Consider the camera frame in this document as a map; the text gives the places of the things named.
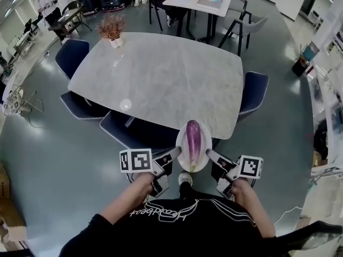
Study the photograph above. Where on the light square side table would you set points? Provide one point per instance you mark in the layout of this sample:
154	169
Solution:
187	3

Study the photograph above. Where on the black slim chair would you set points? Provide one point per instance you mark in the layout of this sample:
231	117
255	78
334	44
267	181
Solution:
154	12

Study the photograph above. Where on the reddish potted plant white pot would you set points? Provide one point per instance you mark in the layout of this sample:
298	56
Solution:
111	28

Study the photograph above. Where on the black waste bin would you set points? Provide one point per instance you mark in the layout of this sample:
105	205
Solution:
300	67

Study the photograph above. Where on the purple eggplant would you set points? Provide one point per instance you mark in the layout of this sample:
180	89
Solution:
194	143

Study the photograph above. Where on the white shelving rack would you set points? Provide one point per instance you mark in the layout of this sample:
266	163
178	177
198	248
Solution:
329	76

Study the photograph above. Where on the person's left forearm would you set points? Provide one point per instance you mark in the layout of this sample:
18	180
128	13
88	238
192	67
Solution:
126	199

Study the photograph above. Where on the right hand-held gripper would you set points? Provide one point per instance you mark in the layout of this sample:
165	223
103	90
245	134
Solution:
250	167

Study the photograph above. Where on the black body-mounted monitor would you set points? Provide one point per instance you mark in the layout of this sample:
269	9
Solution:
313	234

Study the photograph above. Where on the person's right forearm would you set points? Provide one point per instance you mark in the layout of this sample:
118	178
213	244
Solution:
254	205

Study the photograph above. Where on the gray marble dining table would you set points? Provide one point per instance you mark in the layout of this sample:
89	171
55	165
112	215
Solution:
160	84

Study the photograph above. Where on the gray book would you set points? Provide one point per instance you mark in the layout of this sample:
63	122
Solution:
207	3

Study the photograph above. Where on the dark blue chair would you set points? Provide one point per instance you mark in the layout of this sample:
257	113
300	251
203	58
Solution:
80	108
254	95
71	55
139	135

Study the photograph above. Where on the person's black printed t-shirt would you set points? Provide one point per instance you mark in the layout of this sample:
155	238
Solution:
171	231

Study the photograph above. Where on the white oval plate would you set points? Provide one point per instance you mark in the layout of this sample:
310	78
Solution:
180	143

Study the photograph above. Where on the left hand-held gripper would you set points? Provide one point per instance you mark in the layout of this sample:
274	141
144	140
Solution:
135	160

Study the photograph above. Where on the brown cardboard box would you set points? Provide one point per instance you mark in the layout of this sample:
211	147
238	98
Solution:
4	181

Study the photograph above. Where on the dark small chair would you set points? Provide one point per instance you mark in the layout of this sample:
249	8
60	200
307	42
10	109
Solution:
72	5

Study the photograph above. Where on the teal picture frame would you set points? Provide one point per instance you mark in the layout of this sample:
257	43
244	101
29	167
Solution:
311	51

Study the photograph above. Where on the dark small table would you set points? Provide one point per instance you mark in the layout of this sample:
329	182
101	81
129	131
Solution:
65	20

